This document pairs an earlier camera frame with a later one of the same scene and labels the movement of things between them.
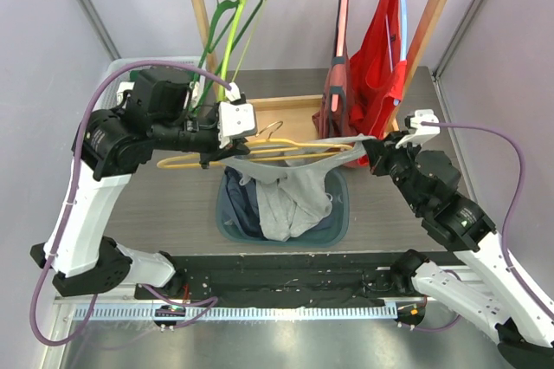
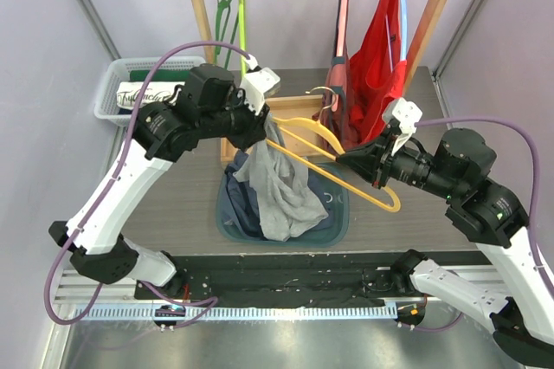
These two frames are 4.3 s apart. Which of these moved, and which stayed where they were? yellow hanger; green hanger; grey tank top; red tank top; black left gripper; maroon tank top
Moved: green hanger; yellow hanger; grey tank top; black left gripper
Stayed: red tank top; maroon tank top
